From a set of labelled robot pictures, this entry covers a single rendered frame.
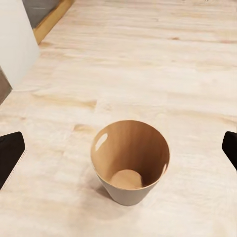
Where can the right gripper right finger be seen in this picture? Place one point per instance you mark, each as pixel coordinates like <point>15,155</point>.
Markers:
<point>229,146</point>

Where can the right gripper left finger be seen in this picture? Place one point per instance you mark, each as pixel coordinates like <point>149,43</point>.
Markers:
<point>12,147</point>

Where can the door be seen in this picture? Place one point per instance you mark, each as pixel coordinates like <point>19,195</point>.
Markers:
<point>44,15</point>

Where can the trash can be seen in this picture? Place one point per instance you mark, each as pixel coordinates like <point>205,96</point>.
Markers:
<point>131,160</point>

